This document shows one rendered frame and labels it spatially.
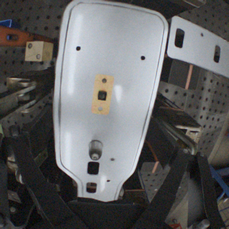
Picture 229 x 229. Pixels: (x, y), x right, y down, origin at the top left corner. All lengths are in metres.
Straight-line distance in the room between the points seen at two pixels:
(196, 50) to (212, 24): 0.50
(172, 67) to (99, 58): 0.17
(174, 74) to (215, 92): 0.52
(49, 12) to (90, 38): 0.40
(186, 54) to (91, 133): 0.28
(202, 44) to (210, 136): 0.67
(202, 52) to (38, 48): 0.34
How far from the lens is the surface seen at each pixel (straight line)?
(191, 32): 0.36
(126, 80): 0.30
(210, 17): 0.84
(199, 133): 0.37
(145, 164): 0.43
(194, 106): 0.78
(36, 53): 0.26
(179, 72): 0.36
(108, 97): 0.30
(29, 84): 0.26
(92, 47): 0.30
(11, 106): 0.25
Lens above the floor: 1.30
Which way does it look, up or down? 68 degrees down
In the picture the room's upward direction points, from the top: 169 degrees clockwise
